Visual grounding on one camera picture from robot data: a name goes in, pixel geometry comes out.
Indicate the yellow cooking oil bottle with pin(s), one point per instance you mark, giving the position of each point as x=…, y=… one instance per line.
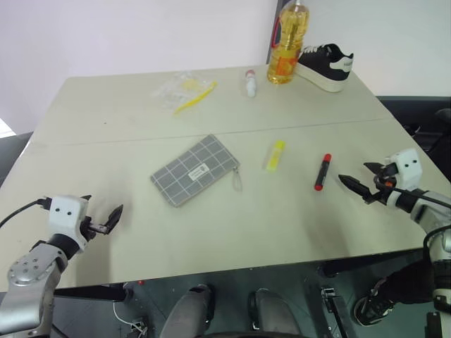
x=287, y=53

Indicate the black table frame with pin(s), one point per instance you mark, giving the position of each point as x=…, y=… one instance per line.
x=366, y=264

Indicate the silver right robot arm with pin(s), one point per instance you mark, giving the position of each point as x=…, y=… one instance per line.
x=433, y=214

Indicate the person's black trouser leg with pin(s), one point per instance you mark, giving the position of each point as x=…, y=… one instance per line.
x=405, y=285

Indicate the grey checked pouch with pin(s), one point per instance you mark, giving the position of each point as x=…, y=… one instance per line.
x=190, y=169

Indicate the black and white sneaker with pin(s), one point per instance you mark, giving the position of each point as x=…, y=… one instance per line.
x=324, y=67

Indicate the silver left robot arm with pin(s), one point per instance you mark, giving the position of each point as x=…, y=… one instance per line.
x=31, y=271

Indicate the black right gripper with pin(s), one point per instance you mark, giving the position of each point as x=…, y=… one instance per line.
x=382, y=193

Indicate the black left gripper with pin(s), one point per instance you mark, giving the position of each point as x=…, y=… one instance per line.
x=89, y=228

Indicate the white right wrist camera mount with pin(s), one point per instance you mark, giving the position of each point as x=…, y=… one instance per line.
x=408, y=169

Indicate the clear plastic bag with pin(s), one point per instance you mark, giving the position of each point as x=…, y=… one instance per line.
x=169, y=91

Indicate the small white red-capped bottle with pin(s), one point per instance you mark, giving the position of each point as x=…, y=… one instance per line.
x=250, y=84

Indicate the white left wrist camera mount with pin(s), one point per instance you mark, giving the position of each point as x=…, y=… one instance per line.
x=65, y=214

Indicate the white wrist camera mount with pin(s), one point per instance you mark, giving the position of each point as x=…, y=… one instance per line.
x=65, y=214
x=408, y=169

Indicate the black chair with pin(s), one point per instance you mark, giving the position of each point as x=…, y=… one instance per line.
x=426, y=119

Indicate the red and black pen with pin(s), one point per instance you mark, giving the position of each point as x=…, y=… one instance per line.
x=322, y=172

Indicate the yellow highlighter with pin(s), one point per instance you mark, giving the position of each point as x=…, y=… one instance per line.
x=275, y=155

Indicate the person's black white shoe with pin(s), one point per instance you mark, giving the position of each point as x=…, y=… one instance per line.
x=373, y=311

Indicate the yellow toothbrush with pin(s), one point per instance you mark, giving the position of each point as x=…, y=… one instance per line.
x=195, y=99

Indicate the dark grey rounded shape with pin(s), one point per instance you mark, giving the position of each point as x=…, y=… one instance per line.
x=188, y=311
x=273, y=313

